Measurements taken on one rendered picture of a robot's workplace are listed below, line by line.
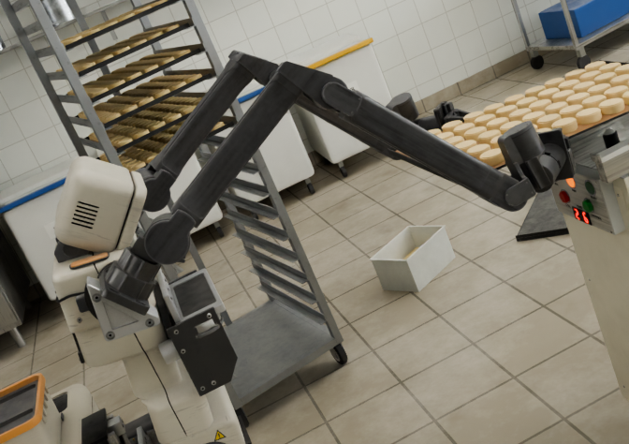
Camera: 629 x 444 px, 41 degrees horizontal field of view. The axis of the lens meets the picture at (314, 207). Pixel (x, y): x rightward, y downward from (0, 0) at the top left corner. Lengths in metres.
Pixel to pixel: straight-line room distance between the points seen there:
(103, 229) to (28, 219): 3.55
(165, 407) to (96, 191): 0.46
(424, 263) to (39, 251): 2.49
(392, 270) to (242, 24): 2.65
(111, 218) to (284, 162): 3.67
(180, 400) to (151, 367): 0.09
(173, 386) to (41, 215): 3.46
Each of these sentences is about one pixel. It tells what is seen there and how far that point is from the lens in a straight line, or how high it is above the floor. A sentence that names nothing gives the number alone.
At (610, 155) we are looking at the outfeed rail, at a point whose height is 0.89.
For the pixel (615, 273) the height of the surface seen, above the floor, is 0.55.
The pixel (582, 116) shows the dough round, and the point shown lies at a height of 1.00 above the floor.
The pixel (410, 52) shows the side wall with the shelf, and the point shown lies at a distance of 6.13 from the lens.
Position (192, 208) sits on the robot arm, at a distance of 1.47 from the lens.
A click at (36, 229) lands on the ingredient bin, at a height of 0.57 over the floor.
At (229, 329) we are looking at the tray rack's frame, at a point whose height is 0.15.
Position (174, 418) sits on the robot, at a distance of 1.76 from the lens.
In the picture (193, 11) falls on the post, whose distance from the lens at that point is 2.85.
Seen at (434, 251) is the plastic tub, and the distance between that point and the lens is 3.67.
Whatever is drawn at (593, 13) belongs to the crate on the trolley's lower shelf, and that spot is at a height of 0.30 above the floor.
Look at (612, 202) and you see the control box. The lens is 1.95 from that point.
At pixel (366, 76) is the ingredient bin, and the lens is 5.31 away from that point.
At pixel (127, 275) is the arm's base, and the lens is 1.49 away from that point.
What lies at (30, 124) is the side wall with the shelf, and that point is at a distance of 5.73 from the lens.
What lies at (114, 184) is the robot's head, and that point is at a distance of 1.61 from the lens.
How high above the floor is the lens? 1.57
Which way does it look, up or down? 18 degrees down
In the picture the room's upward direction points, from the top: 23 degrees counter-clockwise
